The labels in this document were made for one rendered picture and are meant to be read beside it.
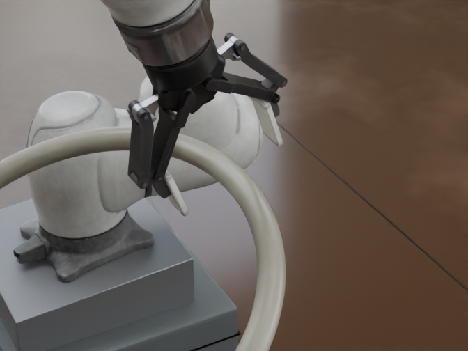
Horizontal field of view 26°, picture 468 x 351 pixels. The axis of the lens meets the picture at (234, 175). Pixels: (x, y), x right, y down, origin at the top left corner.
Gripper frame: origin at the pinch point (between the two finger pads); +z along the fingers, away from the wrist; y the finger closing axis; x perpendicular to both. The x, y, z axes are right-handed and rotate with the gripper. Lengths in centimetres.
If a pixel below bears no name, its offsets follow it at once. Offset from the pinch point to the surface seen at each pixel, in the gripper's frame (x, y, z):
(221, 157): -1.8, -0.7, 0.5
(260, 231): 10.0, 2.5, 0.3
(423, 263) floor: -78, -75, 184
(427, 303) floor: -63, -64, 178
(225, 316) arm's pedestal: -25, 2, 61
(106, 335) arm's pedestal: -31, 20, 53
